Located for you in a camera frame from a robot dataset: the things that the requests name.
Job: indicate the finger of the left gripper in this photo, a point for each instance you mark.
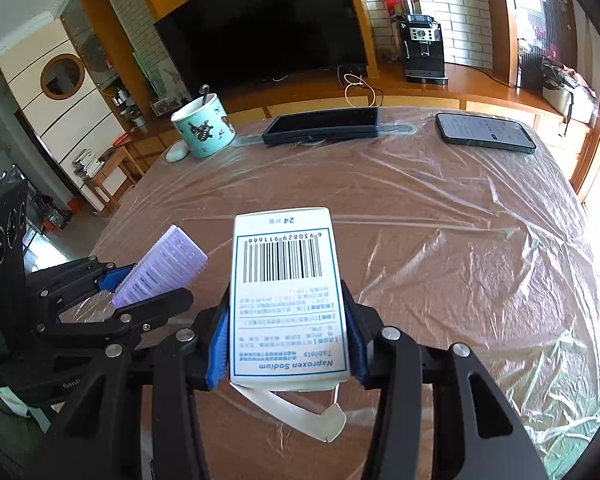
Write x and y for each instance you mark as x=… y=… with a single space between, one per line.
x=54 y=290
x=125 y=317

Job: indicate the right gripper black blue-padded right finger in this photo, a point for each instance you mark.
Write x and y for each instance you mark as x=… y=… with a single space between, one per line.
x=477 y=434

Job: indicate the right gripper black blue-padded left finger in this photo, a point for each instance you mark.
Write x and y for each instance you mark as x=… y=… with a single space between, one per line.
x=96 y=435

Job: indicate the lavender blister pack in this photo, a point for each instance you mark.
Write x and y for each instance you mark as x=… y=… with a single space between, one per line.
x=173 y=262

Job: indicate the white blue naproxen box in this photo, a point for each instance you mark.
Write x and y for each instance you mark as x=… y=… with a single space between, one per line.
x=288 y=329

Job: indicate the small wooden side table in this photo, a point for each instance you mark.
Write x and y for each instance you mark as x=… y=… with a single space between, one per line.
x=121 y=170

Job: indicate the small white oval case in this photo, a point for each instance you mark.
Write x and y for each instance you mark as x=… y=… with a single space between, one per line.
x=178 y=151

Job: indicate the teal patterned mug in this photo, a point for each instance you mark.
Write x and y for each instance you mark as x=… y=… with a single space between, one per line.
x=204 y=126

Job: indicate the metal spoon in mug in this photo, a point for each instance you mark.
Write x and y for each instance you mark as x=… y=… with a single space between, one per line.
x=204 y=92

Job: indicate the black smartphone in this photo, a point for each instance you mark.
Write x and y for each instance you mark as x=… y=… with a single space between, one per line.
x=484 y=132

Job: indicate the dark blue tray case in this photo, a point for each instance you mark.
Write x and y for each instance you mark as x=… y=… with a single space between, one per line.
x=341 y=124

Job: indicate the black television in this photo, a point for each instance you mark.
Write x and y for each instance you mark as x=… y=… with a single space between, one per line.
x=227 y=44

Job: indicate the black coffee machine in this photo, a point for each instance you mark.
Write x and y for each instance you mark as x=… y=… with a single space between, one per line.
x=422 y=49

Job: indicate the round wooden wall mirror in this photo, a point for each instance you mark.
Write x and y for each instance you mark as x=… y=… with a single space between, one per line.
x=62 y=76

